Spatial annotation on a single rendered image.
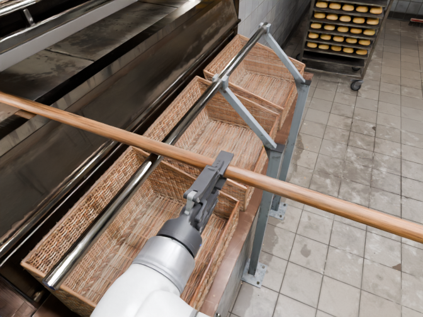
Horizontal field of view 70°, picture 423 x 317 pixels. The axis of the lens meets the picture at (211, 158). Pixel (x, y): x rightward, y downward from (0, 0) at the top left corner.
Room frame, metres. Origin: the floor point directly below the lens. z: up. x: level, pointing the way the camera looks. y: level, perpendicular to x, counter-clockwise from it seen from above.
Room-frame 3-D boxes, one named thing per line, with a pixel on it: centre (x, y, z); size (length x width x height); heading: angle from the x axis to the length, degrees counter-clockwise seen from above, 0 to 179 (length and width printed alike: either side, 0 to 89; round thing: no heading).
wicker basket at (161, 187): (0.56, 0.21, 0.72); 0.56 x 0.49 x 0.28; 156
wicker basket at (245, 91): (1.66, -0.28, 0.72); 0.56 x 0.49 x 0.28; 156
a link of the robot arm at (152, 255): (0.23, 0.07, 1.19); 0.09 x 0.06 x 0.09; 66
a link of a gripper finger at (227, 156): (0.44, -0.02, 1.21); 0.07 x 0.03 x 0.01; 156
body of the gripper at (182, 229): (0.30, 0.04, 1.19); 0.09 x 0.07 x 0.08; 156
